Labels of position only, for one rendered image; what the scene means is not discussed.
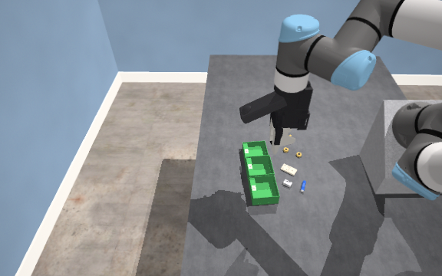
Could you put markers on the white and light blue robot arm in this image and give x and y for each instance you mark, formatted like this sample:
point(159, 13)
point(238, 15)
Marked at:
point(346, 60)

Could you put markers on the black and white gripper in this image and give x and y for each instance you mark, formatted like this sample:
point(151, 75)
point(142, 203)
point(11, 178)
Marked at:
point(289, 117)

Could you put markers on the green three-compartment bin rack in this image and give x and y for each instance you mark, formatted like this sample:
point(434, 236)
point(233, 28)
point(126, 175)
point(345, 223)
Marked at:
point(260, 173)

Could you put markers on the white domino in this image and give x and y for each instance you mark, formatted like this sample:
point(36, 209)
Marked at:
point(289, 169)

